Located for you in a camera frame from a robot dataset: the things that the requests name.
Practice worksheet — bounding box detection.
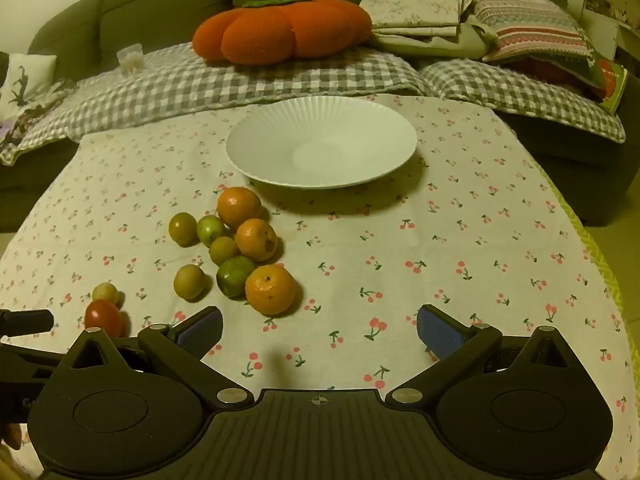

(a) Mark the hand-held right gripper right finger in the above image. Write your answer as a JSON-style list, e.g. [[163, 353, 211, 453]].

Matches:
[[386, 304, 588, 412]]

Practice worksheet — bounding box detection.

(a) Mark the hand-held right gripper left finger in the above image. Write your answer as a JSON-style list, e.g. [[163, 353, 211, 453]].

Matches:
[[50, 306, 254, 412]]

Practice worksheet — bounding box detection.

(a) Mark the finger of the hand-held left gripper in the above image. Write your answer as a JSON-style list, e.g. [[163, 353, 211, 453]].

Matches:
[[0, 342, 68, 378], [0, 309, 55, 335]]

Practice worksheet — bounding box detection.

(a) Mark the dark green citrus fruit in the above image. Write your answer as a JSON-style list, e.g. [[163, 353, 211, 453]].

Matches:
[[216, 255, 258, 300]]

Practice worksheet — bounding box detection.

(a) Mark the red tomato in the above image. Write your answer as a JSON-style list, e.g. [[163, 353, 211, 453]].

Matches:
[[84, 299, 127, 338]]

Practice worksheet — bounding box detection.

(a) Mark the orange with stem mark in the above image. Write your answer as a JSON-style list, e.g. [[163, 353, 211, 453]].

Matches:
[[244, 263, 298, 317]]

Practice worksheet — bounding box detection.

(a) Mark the small pale round fruit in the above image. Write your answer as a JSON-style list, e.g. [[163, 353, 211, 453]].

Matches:
[[92, 282, 120, 307]]

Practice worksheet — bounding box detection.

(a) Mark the olive brown round fruit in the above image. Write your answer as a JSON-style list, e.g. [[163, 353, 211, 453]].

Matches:
[[168, 212, 198, 248]]

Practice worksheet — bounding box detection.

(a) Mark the small orange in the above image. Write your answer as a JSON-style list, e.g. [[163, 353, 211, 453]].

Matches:
[[235, 218, 279, 262]]

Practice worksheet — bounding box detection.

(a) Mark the white ribbed plate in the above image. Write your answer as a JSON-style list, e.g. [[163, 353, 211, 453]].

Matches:
[[225, 96, 418, 190]]

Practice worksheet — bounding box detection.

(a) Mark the person's left hand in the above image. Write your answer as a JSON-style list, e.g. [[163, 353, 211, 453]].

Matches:
[[0, 422, 23, 453]]

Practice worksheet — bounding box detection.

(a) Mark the brownish yellow round fruit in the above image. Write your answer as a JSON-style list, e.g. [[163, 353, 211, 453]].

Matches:
[[208, 236, 241, 267]]

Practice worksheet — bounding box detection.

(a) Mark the green round fruit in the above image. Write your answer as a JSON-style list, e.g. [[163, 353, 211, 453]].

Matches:
[[196, 215, 226, 247]]

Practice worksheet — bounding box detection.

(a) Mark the cherry print tablecloth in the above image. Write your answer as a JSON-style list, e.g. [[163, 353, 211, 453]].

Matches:
[[0, 94, 632, 480]]

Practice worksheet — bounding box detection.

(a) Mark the large orange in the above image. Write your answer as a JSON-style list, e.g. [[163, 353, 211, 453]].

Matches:
[[216, 186, 262, 230]]

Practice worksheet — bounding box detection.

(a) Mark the white embroidered pillow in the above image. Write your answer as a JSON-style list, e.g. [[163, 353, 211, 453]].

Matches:
[[0, 52, 58, 117]]

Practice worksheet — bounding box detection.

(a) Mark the grey checked blanket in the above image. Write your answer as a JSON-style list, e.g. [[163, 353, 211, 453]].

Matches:
[[0, 42, 432, 166]]

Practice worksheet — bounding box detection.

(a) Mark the grey checked cushion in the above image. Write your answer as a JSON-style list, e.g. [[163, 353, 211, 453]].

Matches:
[[417, 57, 627, 143]]

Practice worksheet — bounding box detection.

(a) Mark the small clear plastic container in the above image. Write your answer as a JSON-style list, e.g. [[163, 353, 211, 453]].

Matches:
[[116, 45, 144, 71]]

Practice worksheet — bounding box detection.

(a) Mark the red cloth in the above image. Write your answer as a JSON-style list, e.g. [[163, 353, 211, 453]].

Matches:
[[510, 57, 606, 100]]

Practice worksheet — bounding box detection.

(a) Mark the green book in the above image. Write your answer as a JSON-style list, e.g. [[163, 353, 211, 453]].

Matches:
[[580, 52, 629, 116]]

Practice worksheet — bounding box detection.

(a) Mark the orange pumpkin cushion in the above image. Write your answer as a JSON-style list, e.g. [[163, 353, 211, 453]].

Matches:
[[192, 0, 373, 66]]

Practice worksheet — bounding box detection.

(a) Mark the striped patterned blanket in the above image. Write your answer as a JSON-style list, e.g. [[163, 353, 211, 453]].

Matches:
[[462, 0, 598, 65]]

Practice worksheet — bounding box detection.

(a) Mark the folded floral sheet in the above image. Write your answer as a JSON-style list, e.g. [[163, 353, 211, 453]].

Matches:
[[359, 0, 498, 58]]

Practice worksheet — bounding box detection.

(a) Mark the olive green sofa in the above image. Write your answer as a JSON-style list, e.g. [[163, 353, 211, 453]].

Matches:
[[0, 0, 640, 233]]

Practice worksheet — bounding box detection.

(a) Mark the stack of papers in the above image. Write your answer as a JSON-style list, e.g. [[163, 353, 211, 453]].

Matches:
[[530, 0, 640, 61]]

